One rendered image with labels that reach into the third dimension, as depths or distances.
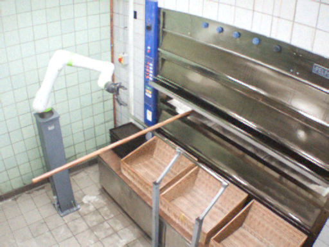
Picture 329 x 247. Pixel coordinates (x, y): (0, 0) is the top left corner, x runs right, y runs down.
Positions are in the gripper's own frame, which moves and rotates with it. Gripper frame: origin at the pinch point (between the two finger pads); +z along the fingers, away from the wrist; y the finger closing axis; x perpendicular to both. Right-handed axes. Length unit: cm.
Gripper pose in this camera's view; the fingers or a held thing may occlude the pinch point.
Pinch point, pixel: (125, 96)
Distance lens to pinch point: 237.6
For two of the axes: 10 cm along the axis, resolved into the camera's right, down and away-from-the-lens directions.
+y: -0.3, 8.6, 5.1
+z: 6.2, 4.2, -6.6
